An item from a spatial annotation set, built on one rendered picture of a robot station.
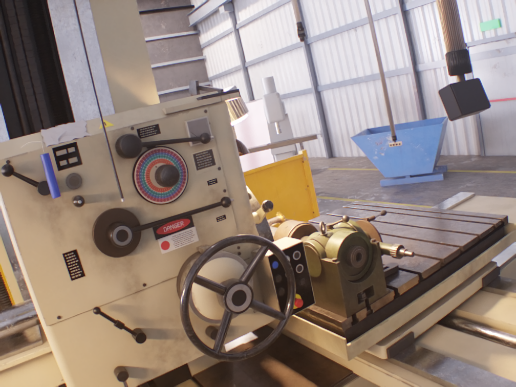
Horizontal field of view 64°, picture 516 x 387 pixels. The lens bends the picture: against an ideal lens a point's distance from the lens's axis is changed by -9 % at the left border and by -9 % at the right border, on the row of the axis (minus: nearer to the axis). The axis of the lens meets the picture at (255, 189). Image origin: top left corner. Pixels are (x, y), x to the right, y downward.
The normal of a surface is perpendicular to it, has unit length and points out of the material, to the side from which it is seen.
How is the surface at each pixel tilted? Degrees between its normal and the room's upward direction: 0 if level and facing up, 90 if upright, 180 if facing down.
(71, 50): 90
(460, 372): 0
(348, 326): 90
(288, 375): 0
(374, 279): 90
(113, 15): 90
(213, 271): 62
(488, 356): 0
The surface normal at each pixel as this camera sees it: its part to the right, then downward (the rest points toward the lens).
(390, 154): -0.48, 0.27
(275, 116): -0.07, 0.20
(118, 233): 0.51, 0.04
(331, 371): -0.22, -0.96
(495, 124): -0.83, 0.29
